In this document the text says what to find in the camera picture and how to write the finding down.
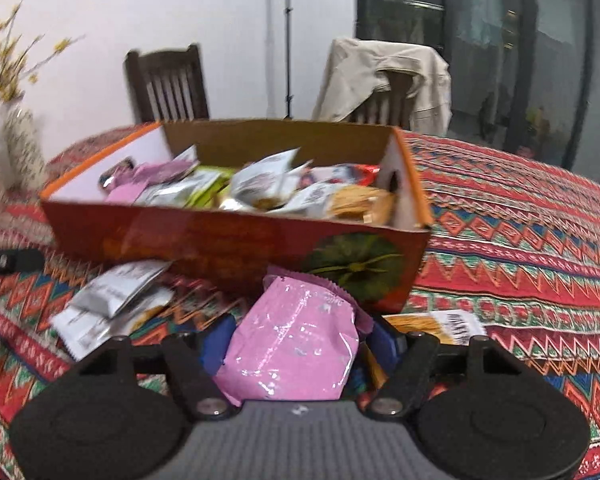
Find orange snack packet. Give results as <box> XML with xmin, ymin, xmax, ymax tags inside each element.
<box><xmin>330</xmin><ymin>185</ymin><xmax>396</xmax><ymax>223</ymax></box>
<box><xmin>382</xmin><ymin>310</ymin><xmax>488</xmax><ymax>346</ymax></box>

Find beige jacket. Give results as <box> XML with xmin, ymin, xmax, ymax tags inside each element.
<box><xmin>312</xmin><ymin>37</ymin><xmax>453</xmax><ymax>136</ymax></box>

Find white orange cracker packet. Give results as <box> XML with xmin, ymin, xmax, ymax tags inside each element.
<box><xmin>50</xmin><ymin>287</ymin><xmax>176</xmax><ymax>361</ymax></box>
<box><xmin>230</xmin><ymin>149</ymin><xmax>301</xmax><ymax>208</ymax></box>

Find green white snack packet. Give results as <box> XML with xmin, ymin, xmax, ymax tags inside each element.
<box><xmin>140</xmin><ymin>167</ymin><xmax>231</xmax><ymax>208</ymax></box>

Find black framed glass door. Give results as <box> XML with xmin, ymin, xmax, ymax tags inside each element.
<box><xmin>355</xmin><ymin>0</ymin><xmax>600</xmax><ymax>186</ymax></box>

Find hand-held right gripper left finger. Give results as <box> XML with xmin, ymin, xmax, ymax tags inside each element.
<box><xmin>77</xmin><ymin>315</ymin><xmax>237</xmax><ymax>421</ymax></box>

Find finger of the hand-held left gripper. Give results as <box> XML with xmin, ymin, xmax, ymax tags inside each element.
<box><xmin>0</xmin><ymin>247</ymin><xmax>46</xmax><ymax>277</ymax></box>

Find lime green snack bar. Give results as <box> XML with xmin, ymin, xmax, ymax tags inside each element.
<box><xmin>195</xmin><ymin>170</ymin><xmax>233</xmax><ymax>208</ymax></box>

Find floral ceramic vase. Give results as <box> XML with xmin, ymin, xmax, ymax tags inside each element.
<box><xmin>2</xmin><ymin>102</ymin><xmax>48</xmax><ymax>191</ymax></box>

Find pink snack packet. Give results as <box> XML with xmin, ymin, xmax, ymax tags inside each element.
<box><xmin>132</xmin><ymin>160</ymin><xmax>201</xmax><ymax>186</ymax></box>
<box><xmin>215</xmin><ymin>267</ymin><xmax>376</xmax><ymax>403</ymax></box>
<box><xmin>105</xmin><ymin>182</ymin><xmax>148</xmax><ymax>203</ymax></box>

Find purple colourful snack packet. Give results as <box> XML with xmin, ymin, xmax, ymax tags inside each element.
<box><xmin>300</xmin><ymin>162</ymin><xmax>381</xmax><ymax>186</ymax></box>

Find yellow flower branches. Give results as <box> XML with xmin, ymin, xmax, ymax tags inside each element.
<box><xmin>0</xmin><ymin>2</ymin><xmax>86</xmax><ymax>103</ymax></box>

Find orange cardboard box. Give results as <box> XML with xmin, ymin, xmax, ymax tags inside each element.
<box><xmin>40</xmin><ymin>119</ymin><xmax>435</xmax><ymax>313</ymax></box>

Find small white snack packet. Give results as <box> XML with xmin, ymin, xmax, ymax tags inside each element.
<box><xmin>172</xmin><ymin>145</ymin><xmax>201</xmax><ymax>168</ymax></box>

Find dark wooden chair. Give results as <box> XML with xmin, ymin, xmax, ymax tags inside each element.
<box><xmin>347</xmin><ymin>70</ymin><xmax>416</xmax><ymax>131</ymax></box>
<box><xmin>125</xmin><ymin>44</ymin><xmax>211</xmax><ymax>123</ymax></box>

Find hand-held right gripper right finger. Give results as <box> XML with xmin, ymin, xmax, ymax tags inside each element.
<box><xmin>367</xmin><ymin>320</ymin><xmax>518</xmax><ymax>421</ymax></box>

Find white grey snack packet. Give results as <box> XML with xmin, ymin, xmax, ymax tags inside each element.
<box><xmin>275</xmin><ymin>182</ymin><xmax>341</xmax><ymax>218</ymax></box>
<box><xmin>70</xmin><ymin>259</ymin><xmax>173</xmax><ymax>318</ymax></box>

